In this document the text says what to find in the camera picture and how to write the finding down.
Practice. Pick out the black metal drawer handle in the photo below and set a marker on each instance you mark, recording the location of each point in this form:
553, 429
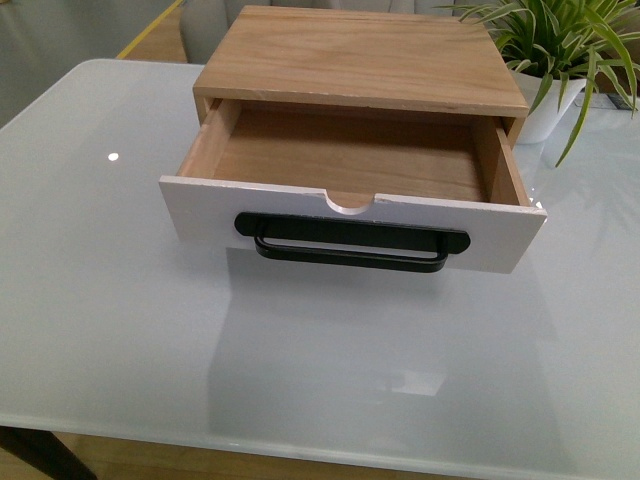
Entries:
367, 244

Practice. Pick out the white front wooden drawer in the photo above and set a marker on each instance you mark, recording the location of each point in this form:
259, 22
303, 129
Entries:
421, 169

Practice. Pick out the dark table leg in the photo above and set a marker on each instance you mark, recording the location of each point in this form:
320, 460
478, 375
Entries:
45, 452

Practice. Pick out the green spider plant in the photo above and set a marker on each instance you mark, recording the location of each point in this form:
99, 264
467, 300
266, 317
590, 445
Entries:
563, 41

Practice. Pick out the white plant pot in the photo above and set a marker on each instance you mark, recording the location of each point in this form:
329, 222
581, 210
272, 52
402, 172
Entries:
542, 121

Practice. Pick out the wooden drawer cabinet box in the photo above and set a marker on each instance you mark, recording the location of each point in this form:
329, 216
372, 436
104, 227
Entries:
362, 59

